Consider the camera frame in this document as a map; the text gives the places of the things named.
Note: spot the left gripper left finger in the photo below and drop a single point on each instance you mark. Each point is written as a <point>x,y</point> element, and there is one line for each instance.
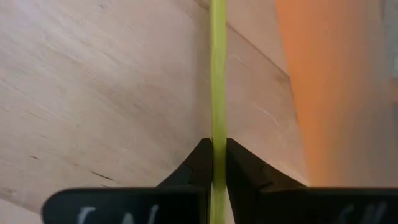
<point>186,199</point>

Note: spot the orange plastic bin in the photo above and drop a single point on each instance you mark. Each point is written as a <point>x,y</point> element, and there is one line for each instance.
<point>335,93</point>

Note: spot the yellow-green dish brush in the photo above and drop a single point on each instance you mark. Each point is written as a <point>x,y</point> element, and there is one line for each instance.
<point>218,77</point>

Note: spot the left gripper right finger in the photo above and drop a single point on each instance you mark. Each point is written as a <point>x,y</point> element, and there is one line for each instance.
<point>264,202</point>

